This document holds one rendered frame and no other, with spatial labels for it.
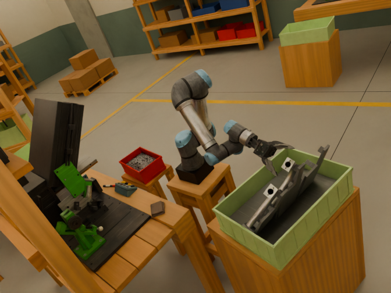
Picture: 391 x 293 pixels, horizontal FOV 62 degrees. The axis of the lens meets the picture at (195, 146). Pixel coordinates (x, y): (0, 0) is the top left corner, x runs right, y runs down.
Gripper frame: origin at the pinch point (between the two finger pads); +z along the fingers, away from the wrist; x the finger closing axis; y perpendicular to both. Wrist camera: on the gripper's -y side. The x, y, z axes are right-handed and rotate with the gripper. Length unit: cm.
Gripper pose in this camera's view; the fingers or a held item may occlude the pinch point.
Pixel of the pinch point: (286, 163)
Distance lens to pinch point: 154.0
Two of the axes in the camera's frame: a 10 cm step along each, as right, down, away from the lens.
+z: 6.8, 5.1, -5.2
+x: 4.7, -8.5, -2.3
